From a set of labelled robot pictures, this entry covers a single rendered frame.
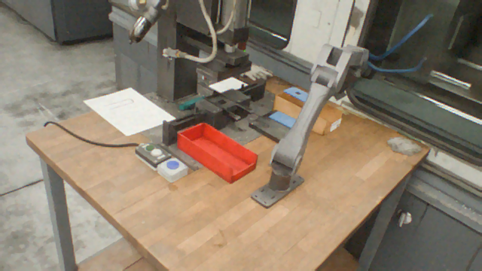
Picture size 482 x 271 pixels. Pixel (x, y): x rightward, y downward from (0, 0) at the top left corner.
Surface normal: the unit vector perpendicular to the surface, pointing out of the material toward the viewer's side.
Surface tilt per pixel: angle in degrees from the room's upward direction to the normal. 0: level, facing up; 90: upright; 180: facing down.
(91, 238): 0
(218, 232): 0
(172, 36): 90
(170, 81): 90
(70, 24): 90
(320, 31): 90
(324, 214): 0
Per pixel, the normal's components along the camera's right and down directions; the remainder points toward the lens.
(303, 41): -0.70, 0.31
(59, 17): 0.70, 0.46
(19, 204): 0.12, -0.83
